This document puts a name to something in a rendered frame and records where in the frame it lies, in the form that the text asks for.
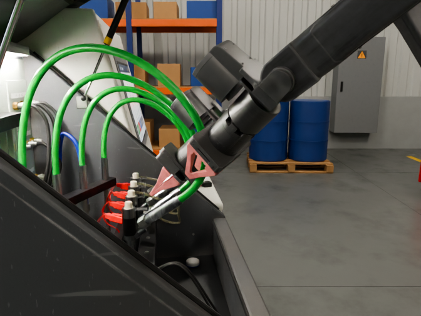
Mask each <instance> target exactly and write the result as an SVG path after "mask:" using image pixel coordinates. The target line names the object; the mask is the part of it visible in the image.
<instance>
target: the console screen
mask: <svg viewBox="0 0 421 316"><path fill-rule="evenodd" d="M113 58H114V61H115V64H116V68H117V71H118V73H123V74H126V75H130V76H131V74H130V70H129V68H128V64H127V61H126V60H124V59H122V58H119V57H117V56H113ZM120 81H121V84H122V86H130V87H134V86H133V83H130V82H127V81H124V80H120ZM124 95H125V98H130V97H137V95H136V93H131V92H124ZM127 105H128V109H129V112H130V116H131V118H132V122H133V126H134V129H135V133H136V135H137V139H138V140H139V141H141V142H142V143H143V144H144V145H146V142H147V137H148V133H147V129H146V127H145V123H144V120H143V116H142V112H141V109H140V106H139V103H128V104H127Z"/></svg>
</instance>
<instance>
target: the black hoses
mask: <svg viewBox="0 0 421 316"><path fill-rule="evenodd" d="M38 106H39V107H41V108H42V109H43V110H44V111H45V112H46V113H47V114H48V115H49V117H50V119H51V123H52V127H53V129H54V124H55V119H54V117H53V115H52V113H51V112H50V111H49V110H48V109H47V108H46V107H45V106H47V107H48V108H49V109H50V110H51V111H52V112H53V113H54V114H55V115H56V114H57V111H56V110H55V109H54V108H53V107H52V106H51V105H50V104H48V103H47V102H44V101H40V102H34V103H32V104H31V107H33V108H35V109H36V110H37V111H38V112H39V114H40V115H41V116H42V118H43V120H44V123H45V126H46V135H47V143H45V142H37V143H36V145H43V146H45V147H46V148H47V157H46V169H45V174H44V180H43V181H44V182H46V183H47V184H48V185H50V186H51V184H52V174H53V168H52V148H51V133H50V127H49V122H48V119H47V117H46V115H45V114H44V112H43V111H42V110H41V109H40V108H39V107H38ZM61 132H62V124H61V130H60V134H61ZM60 142H61V137H60V141H59V149H60ZM59 168H60V173H61V170H62V162H61V159H60V158H59ZM52 187H53V185H52Z"/></svg>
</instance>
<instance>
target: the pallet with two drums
mask: <svg viewBox="0 0 421 316"><path fill-rule="evenodd" d="M280 104H281V111H280V112H279V113H278V114H277V116H275V117H274V118H273V119H272V121H270V122H269V123H268V124H267V125H266V126H265V127H264V128H263V129H262V130H261V131H260V132H258V133H257V134H256V135H255V136H254V137H253V138H252V139H251V140H250V142H251V145H250V146H249V152H247V162H248V167H249V172H250V173H316V174H332V173H333V169H334V165H333V163H332V162H330V161H329V160H328V159H326V157H327V147H328V129H329V122H330V120H329V119H330V101H329V100H317V99H296V100H292V101H290V111H289V102H280ZM288 122H289V137H288ZM287 149H288V152H287ZM257 164H283V165H257ZM257 167H282V168H286V170H257ZM295 168H324V171H309V170H295Z"/></svg>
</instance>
